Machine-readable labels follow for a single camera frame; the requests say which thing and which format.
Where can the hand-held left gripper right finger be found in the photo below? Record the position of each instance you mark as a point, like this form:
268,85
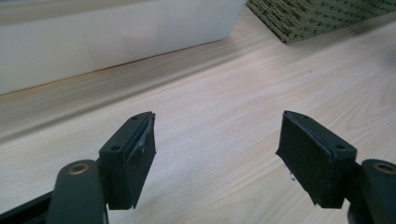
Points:
314,158

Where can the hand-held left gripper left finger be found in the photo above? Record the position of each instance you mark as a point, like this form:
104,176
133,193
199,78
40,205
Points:
127,161

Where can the cream divided storage box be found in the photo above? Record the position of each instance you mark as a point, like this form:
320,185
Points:
109,46

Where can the green woven basket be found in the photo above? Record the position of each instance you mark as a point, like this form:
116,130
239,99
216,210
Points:
311,18

